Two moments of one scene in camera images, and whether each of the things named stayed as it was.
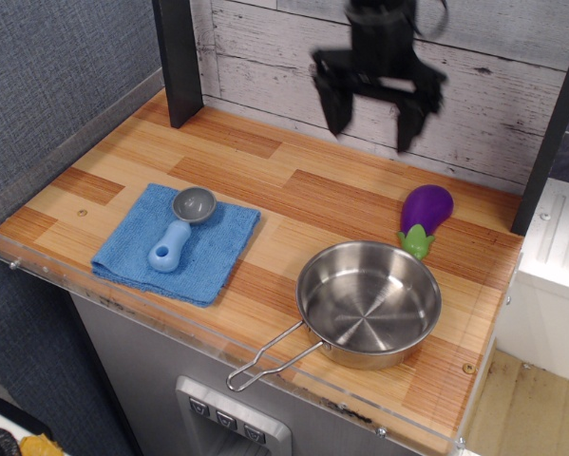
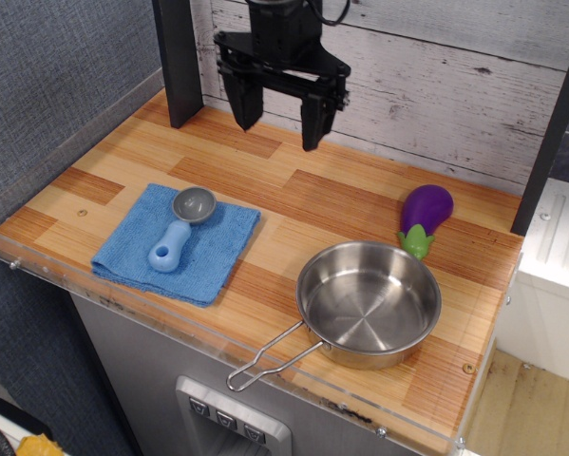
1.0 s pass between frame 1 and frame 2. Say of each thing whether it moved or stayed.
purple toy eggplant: stayed
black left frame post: stayed
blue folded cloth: stayed
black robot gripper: moved
